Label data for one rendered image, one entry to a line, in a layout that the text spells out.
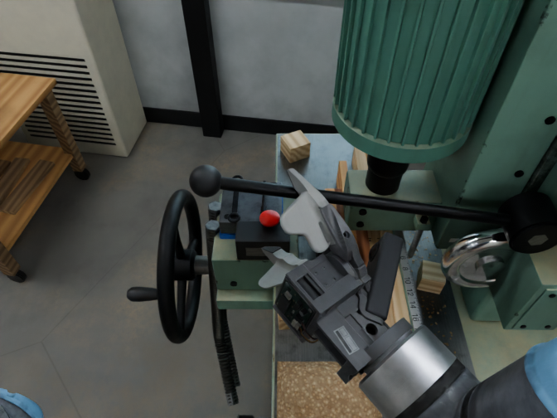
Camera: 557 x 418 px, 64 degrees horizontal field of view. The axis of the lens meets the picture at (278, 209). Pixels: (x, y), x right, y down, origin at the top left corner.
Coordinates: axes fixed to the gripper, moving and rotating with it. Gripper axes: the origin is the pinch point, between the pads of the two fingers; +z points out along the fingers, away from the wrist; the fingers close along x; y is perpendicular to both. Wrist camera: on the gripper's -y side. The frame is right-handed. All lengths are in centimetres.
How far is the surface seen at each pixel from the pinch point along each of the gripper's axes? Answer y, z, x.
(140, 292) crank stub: 12.0, 12.7, 28.0
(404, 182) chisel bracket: -24.1, -3.6, 4.5
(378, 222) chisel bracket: -19.2, -5.0, 9.9
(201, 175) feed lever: 8.9, 4.2, -6.5
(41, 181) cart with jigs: 0, 121, 112
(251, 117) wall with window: -101, 109, 104
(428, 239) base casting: -40.0, -8.7, 25.2
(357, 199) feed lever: -4.4, -6.6, -6.1
